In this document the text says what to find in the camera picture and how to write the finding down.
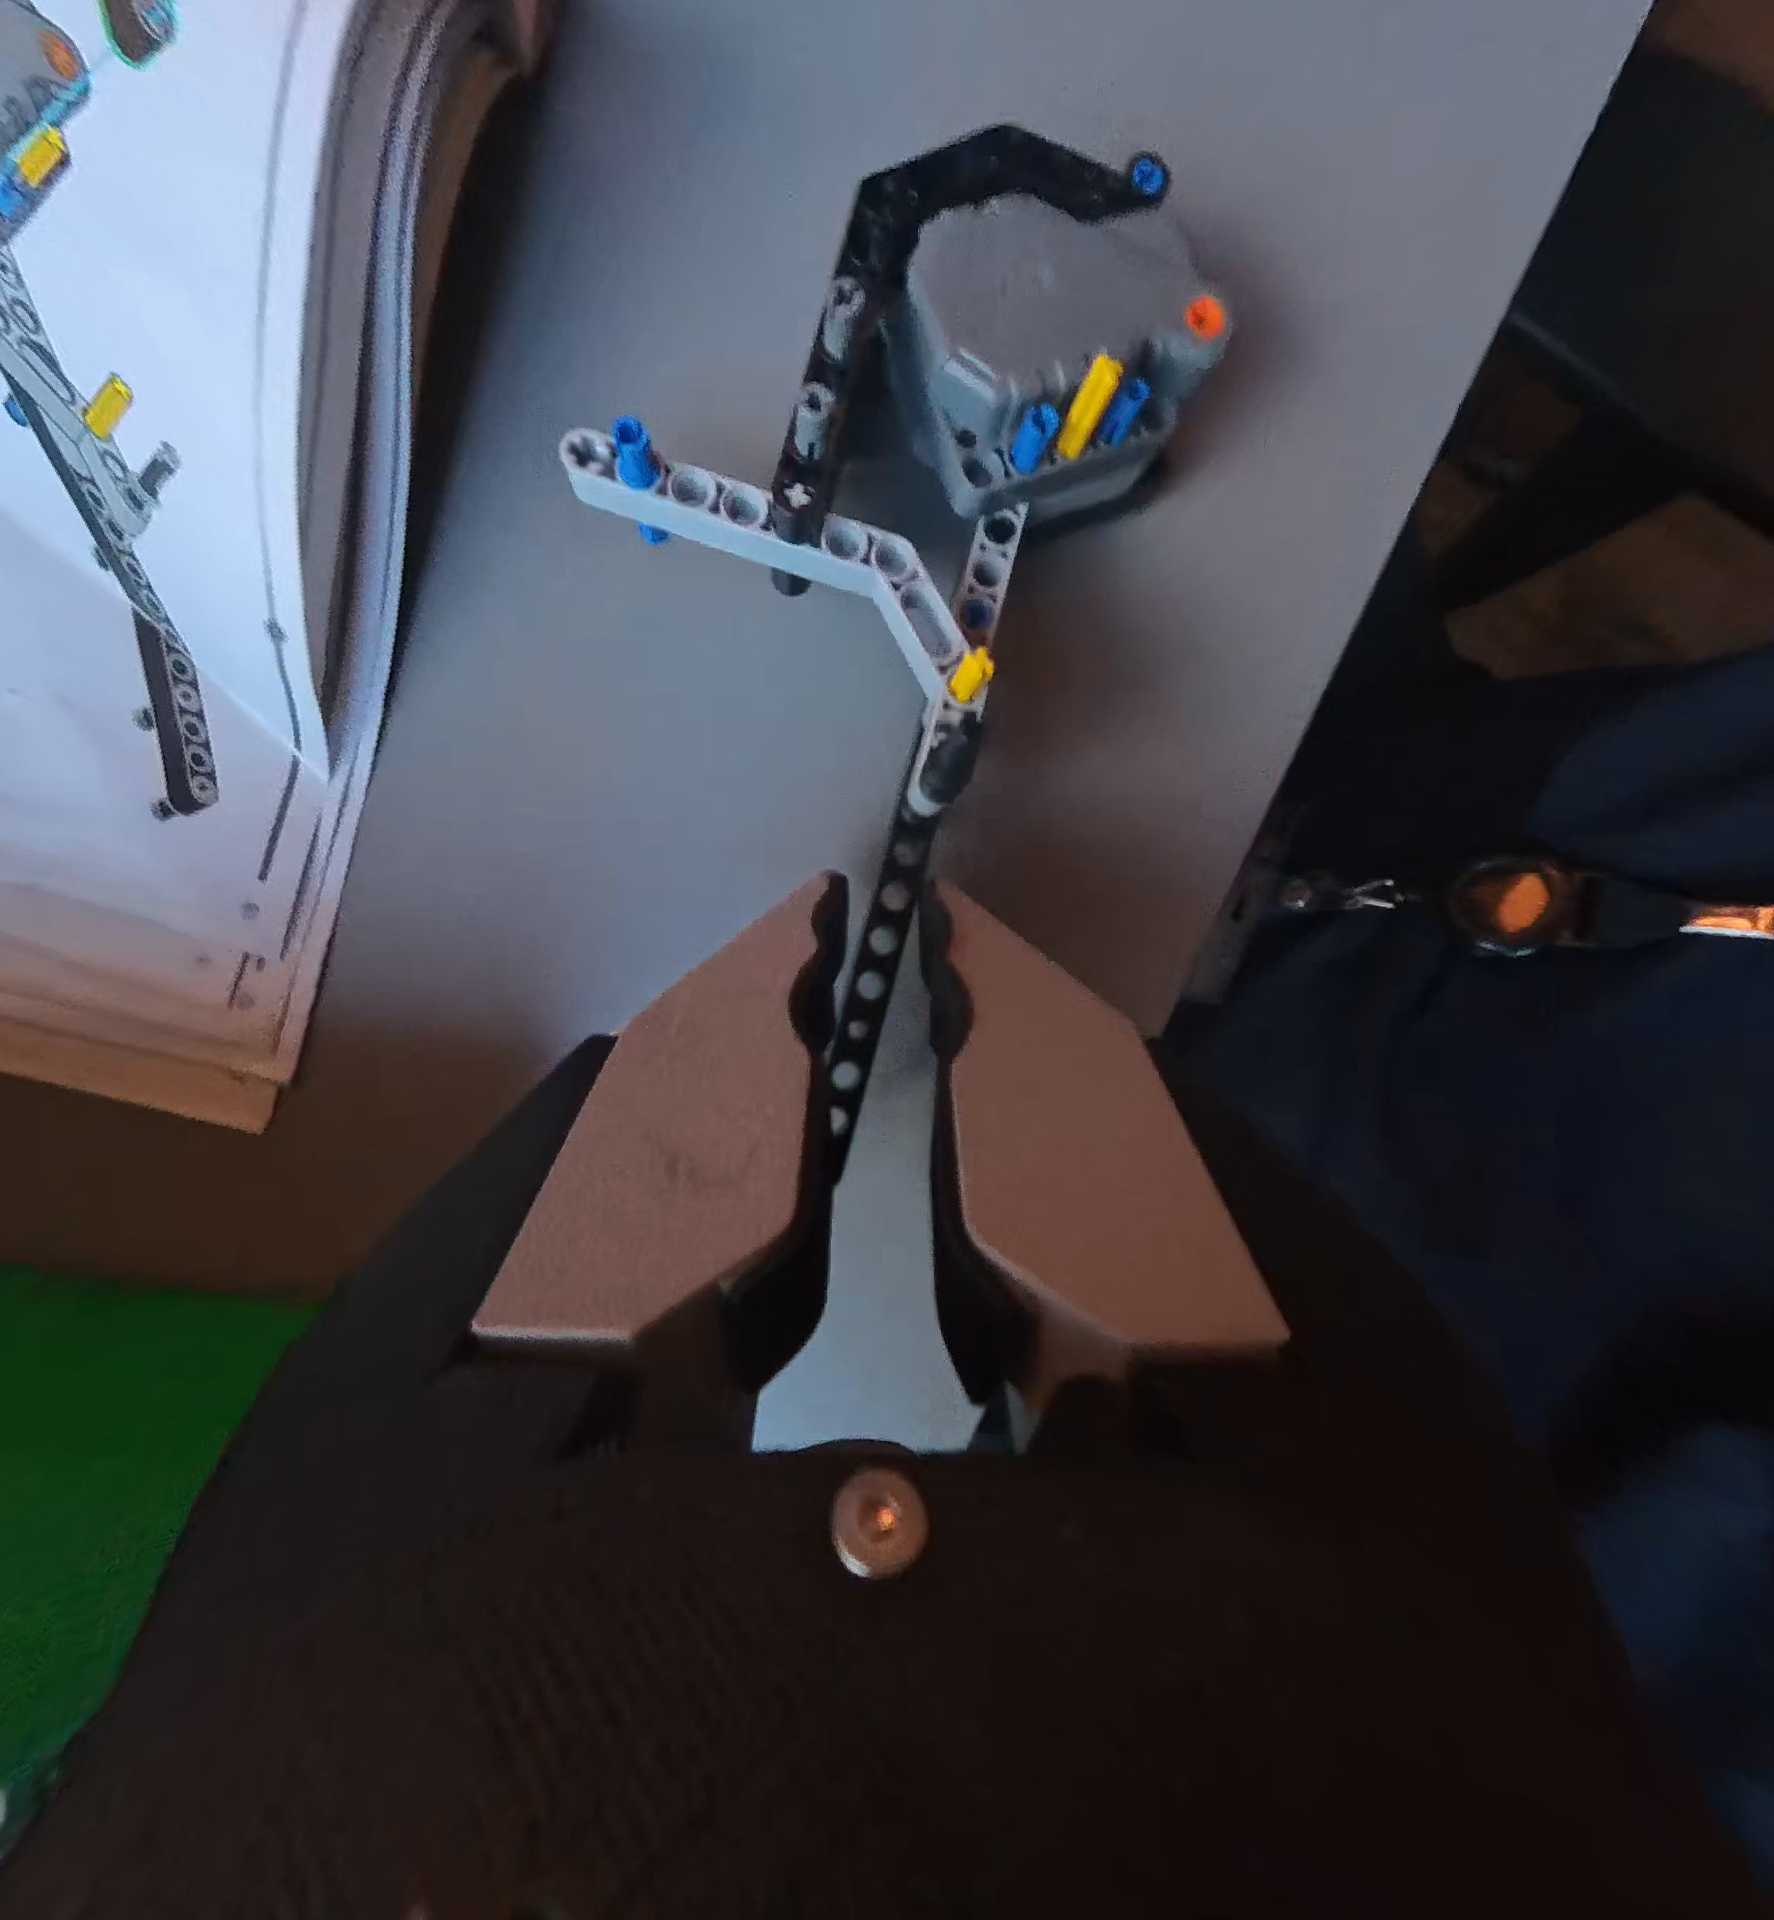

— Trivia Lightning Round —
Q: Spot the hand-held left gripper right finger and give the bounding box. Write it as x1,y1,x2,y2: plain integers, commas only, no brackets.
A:
921,880,1291,1414

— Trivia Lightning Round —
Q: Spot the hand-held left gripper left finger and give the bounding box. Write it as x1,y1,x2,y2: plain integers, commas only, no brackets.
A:
470,870,848,1392

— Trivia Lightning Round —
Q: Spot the lego beam and motor assembly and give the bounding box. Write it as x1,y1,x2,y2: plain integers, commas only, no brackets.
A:
556,124,1234,1210

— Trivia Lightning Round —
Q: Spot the lego instruction booklet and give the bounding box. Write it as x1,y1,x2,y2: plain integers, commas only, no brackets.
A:
0,0,431,1134

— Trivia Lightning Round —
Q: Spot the person's dark blue clothing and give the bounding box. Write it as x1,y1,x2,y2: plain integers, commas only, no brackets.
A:
1163,600,1774,1920

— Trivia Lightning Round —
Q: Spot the green plastic bin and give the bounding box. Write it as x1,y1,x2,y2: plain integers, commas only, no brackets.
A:
0,1252,326,1845

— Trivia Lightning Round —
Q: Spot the dark furniture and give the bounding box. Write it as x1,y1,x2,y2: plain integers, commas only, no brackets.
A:
1433,0,1774,684

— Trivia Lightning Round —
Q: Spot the badge reel lanyard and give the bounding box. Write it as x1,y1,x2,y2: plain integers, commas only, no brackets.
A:
1272,852,1774,961

